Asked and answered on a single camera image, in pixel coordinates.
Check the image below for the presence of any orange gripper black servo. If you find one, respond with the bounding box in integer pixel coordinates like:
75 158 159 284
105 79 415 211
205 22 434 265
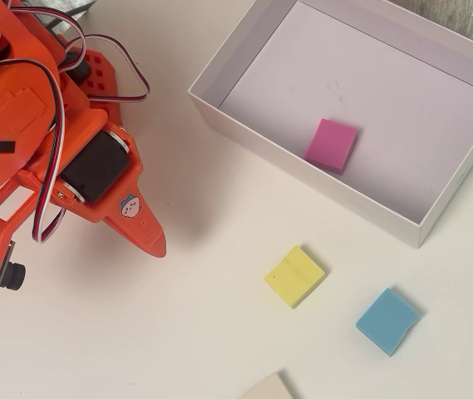
23 107 167 258

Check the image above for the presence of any pink cuboid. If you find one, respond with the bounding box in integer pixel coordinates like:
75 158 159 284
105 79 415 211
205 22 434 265
303 117 358 175

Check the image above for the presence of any orange robot base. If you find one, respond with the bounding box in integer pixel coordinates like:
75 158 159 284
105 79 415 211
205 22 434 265
63 45 126 126

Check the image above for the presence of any yellow cuboid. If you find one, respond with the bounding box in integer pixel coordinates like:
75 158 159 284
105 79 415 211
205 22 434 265
263 244 328 310

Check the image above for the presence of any beige cuboid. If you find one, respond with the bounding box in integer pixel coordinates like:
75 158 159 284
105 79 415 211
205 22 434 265
238 372 299 399

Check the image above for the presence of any blue cuboid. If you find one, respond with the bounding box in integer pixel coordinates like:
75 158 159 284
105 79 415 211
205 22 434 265
355 286 422 357

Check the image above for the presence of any white cardboard bin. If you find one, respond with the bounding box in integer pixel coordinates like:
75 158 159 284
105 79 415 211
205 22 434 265
186 0 473 250

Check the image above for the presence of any woven curtain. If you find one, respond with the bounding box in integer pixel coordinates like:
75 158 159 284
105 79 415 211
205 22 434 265
385 0 473 55

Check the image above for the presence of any tricolour servo cable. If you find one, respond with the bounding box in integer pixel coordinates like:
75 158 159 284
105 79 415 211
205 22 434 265
9 0 87 67
63 33 151 105
0 57 69 245

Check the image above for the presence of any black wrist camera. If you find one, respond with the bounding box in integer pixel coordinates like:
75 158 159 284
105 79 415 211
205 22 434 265
0 239 27 316

